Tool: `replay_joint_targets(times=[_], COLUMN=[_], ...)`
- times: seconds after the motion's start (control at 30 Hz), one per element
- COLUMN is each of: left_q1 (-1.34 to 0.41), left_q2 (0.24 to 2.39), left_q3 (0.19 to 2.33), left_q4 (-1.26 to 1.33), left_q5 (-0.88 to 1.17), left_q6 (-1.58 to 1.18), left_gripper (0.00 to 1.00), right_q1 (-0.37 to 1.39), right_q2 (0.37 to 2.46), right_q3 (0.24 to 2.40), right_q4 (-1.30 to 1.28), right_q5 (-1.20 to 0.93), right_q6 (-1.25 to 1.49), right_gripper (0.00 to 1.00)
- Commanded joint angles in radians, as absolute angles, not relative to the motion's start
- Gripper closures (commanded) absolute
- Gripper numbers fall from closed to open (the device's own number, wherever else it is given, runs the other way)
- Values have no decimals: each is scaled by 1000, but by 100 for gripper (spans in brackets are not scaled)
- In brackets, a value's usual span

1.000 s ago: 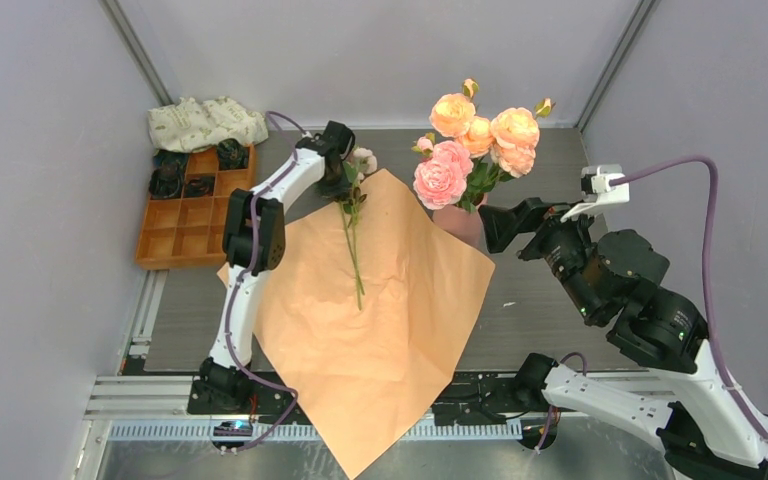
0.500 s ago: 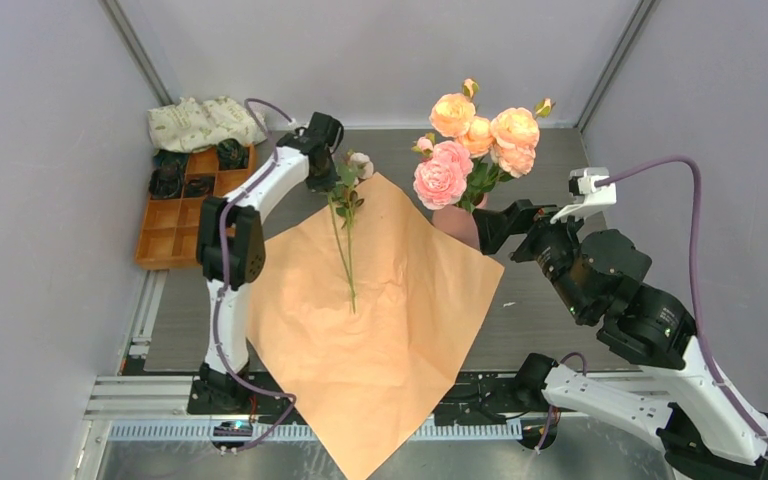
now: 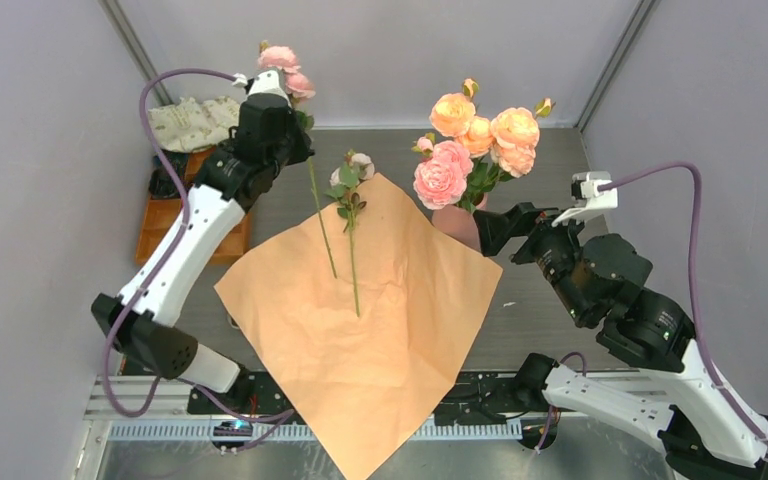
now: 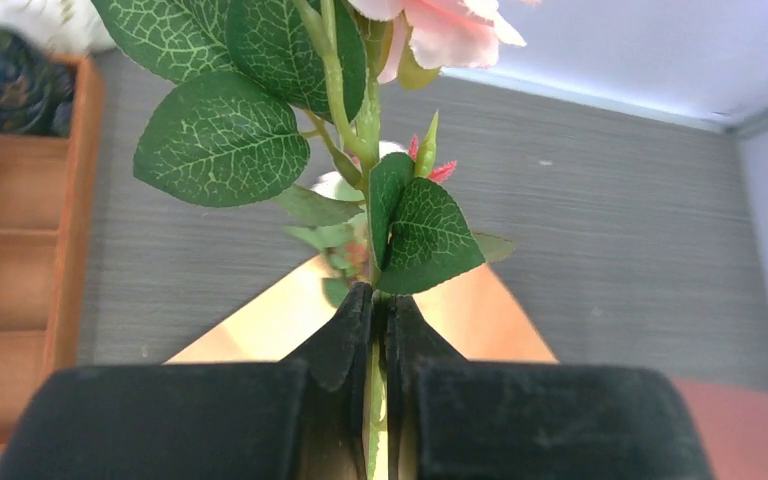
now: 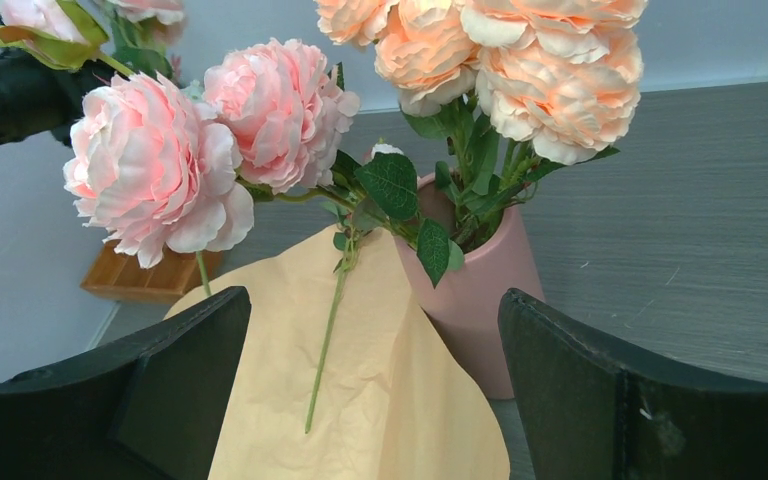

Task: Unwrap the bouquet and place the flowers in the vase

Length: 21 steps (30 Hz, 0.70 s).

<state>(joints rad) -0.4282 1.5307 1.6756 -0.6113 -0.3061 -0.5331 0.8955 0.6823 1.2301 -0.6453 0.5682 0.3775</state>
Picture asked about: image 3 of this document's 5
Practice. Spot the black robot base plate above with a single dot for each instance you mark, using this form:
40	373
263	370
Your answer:
477	398

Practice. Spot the aluminium frame rail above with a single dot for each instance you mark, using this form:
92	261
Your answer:
396	360

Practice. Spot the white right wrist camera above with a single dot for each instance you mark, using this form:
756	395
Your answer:
589	201

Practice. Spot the pink cylindrical vase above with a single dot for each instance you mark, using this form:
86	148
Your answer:
458	224

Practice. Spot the peach rose flower stem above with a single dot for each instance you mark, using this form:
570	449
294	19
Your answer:
502	148

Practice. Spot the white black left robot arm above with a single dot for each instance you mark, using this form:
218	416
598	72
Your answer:
141	319

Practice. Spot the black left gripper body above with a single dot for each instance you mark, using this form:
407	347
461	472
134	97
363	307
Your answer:
296	149

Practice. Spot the cream printed cloth bag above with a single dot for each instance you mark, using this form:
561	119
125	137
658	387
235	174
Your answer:
191	126

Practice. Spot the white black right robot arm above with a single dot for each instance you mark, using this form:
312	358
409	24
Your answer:
702	428

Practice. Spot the pink single rose stem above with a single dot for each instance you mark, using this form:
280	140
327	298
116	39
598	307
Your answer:
299	89

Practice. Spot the pale small rose stem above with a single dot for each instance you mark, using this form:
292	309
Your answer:
355	169

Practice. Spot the dark rolled sock middle left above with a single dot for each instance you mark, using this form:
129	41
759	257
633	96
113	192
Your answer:
162	186

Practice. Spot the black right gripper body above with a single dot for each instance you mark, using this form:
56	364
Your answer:
548	247

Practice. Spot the green orange wrapping paper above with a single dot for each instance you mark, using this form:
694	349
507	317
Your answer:
393	238

